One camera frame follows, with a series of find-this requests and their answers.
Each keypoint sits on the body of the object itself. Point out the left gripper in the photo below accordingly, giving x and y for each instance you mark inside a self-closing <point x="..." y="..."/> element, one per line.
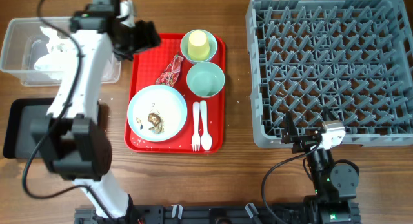
<point x="146" y="39"/>

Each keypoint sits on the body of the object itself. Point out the clear plastic waste bin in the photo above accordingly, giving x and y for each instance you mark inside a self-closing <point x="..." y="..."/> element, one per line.
<point x="26" y="51"/>

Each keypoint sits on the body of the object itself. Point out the red serving tray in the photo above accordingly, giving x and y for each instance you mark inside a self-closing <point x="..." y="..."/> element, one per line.
<point x="147" y="67"/>

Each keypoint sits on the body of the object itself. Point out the red snack wrapper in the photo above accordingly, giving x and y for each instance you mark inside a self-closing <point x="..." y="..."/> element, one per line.
<point x="170" y="74"/>

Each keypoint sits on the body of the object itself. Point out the green bowl under cup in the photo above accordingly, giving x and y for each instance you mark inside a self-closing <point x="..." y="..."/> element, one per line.
<point x="184" y="46"/>

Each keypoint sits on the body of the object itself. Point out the yellow plastic cup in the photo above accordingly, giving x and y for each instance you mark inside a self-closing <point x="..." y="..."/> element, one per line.
<point x="198" y="46"/>

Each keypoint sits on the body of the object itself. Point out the green bowl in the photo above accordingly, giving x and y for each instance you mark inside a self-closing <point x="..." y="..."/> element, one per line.
<point x="205" y="79"/>
<point x="184" y="46"/>

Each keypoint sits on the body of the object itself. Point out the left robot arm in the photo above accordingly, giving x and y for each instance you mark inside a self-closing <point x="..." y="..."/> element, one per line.
<point x="90" y="31"/>

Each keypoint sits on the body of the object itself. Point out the white plastic fork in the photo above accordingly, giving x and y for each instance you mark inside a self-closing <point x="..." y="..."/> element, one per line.
<point x="196" y="137"/>

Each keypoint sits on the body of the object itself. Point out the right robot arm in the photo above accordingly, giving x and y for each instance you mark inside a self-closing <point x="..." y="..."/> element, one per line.
<point x="335" y="181"/>

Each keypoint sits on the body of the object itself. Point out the light blue round plate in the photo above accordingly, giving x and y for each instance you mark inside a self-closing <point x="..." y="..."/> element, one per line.
<point x="169" y="102"/>

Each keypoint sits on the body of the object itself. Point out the white napkin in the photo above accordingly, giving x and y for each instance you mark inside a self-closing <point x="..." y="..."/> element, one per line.
<point x="51" y="56"/>

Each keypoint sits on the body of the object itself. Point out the grey dishwasher rack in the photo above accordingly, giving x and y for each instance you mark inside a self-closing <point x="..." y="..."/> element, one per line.
<point x="353" y="57"/>

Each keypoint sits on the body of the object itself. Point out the food scraps and rice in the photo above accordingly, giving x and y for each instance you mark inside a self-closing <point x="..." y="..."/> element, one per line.
<point x="151" y="120"/>

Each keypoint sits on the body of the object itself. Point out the white plastic spoon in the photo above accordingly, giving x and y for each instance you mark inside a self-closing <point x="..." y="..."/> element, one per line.
<point x="206" y="138"/>

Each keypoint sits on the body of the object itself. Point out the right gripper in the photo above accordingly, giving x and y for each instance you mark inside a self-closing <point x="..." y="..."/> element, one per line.
<point x="291" y="135"/>

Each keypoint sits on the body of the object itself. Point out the black rectangular tray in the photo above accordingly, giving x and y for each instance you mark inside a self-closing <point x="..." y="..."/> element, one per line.
<point x="22" y="127"/>

